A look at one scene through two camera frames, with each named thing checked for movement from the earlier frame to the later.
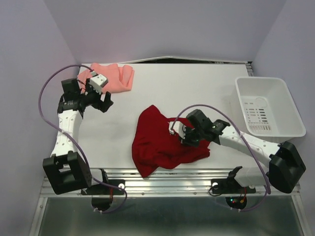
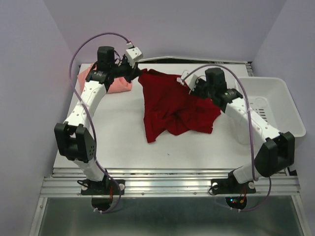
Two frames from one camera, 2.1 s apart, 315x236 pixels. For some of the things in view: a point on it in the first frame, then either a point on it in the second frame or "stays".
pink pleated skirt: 119,78 stays
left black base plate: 104,190 stays
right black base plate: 230,186 stays
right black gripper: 186,141 → 195,92
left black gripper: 104,106 → 133,73
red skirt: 154,146 → 171,107
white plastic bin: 263,106 stays
